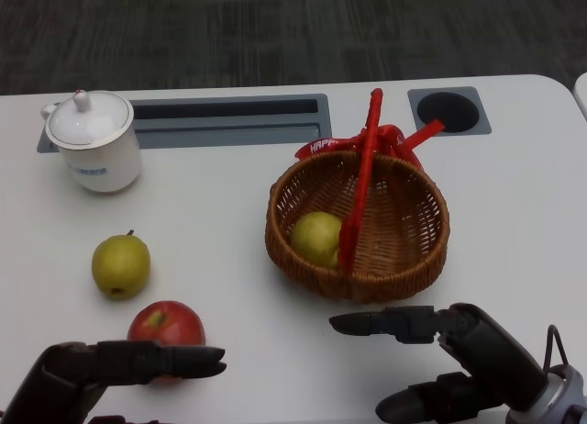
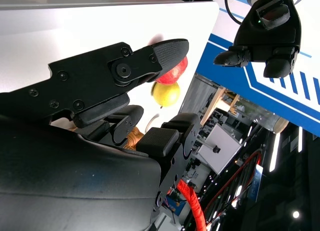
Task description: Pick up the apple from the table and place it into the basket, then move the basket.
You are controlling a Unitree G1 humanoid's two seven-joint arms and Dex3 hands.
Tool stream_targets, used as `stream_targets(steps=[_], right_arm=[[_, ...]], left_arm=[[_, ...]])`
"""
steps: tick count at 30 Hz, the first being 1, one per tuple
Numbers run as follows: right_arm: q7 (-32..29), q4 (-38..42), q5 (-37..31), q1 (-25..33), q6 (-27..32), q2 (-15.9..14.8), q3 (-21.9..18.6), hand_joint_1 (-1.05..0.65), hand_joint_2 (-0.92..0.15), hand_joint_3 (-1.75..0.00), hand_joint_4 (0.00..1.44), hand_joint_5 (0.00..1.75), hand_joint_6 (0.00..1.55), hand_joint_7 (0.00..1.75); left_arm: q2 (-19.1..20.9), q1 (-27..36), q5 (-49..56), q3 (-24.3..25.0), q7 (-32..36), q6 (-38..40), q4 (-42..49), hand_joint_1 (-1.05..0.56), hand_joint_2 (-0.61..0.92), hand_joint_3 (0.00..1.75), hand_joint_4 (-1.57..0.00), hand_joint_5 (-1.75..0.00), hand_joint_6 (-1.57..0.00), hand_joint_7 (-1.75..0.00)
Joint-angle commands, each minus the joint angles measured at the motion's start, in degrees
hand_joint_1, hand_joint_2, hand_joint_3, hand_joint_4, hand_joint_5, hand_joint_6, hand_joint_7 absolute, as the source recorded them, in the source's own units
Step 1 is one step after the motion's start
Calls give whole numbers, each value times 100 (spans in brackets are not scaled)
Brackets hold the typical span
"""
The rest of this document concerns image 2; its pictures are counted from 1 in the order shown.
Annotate wooden frame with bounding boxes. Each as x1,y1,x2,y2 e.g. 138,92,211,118
199,87,241,127

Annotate blue white printed board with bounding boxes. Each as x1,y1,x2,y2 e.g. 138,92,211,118
194,0,320,138

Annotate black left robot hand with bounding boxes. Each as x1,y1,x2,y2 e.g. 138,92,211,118
213,0,302,79

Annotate red cable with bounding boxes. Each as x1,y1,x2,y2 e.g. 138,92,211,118
203,150,263,217

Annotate wicker basket with red handle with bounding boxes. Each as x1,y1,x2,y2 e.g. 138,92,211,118
67,125,208,231

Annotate white box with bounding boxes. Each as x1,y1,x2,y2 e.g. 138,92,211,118
197,123,242,175

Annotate yellow-green pear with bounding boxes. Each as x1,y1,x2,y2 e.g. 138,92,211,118
150,81,181,109

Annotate red apple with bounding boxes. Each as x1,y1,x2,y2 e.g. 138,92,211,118
154,55,189,86

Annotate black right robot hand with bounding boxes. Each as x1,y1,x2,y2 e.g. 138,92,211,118
0,38,202,231

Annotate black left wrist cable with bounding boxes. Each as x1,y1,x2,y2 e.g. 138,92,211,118
224,0,243,25

